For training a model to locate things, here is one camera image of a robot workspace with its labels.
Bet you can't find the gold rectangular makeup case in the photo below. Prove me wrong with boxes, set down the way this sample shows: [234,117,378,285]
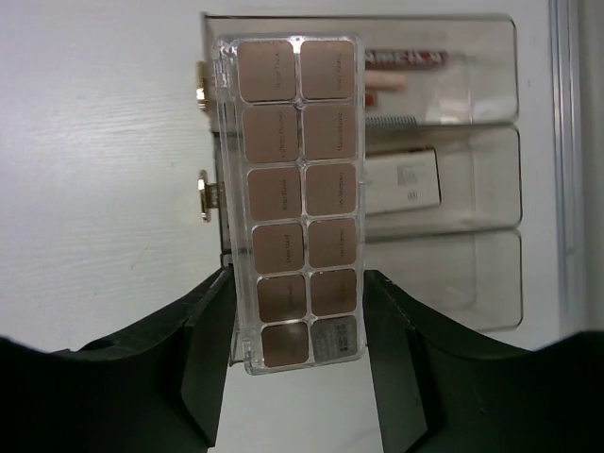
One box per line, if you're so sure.
[365,148,442,215]

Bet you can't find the aluminium rail frame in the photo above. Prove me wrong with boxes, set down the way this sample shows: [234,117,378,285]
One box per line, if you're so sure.
[549,1,587,337]

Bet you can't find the pink makeup pencil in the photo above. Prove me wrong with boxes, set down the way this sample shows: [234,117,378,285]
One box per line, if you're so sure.
[364,71,407,92]

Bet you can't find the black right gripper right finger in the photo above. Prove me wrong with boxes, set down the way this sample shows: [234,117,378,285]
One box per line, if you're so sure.
[363,270,603,452]

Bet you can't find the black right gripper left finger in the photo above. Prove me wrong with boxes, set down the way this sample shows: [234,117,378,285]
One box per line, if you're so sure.
[1,268,236,452]

